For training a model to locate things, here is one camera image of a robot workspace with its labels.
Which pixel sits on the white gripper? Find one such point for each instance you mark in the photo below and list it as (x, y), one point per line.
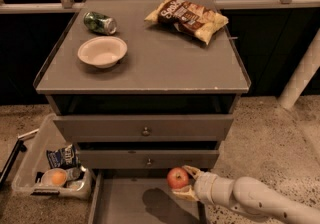
(205, 186)

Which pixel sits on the red apple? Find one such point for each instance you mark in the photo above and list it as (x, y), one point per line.
(177, 178)

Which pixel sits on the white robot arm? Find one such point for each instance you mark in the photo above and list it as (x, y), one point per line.
(268, 169)

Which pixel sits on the grey bottom drawer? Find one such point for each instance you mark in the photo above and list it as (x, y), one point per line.
(140, 197)

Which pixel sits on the grey drawer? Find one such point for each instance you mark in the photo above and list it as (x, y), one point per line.
(140, 197)
(141, 159)
(143, 128)

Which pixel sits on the grey middle drawer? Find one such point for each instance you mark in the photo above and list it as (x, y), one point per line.
(141, 159)

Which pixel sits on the grey drawer cabinet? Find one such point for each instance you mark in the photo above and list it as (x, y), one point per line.
(163, 73)

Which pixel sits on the grey top drawer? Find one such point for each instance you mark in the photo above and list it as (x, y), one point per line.
(143, 128)

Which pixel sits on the small can in bin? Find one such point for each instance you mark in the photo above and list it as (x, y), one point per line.
(75, 173)

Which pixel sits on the blue chip bag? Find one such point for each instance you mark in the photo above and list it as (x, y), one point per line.
(64, 158)

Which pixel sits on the orange in white cup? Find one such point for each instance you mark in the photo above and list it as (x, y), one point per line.
(54, 177)

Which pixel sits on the white paper bowl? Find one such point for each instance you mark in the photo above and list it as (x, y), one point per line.
(102, 52)

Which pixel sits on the clear plastic bin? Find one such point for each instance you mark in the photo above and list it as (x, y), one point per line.
(27, 180)

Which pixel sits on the brown chip bag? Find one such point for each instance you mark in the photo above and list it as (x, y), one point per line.
(190, 18)

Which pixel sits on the green soda can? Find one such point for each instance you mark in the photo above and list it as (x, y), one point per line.
(100, 23)

